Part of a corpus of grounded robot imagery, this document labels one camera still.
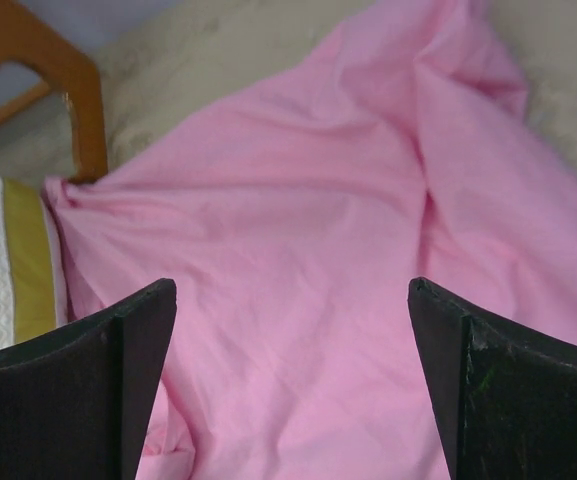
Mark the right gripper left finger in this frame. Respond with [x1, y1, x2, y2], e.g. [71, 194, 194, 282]
[0, 279, 176, 479]

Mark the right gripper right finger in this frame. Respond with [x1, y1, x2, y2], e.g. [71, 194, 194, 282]
[408, 278, 577, 479]

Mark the yellow white pillow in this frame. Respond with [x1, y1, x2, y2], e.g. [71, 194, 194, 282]
[0, 176, 68, 349]

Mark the pink pillowcase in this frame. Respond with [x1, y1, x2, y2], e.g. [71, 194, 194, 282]
[45, 1, 577, 479]

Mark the orange wooden rack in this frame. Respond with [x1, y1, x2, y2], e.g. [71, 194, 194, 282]
[0, 1, 109, 184]

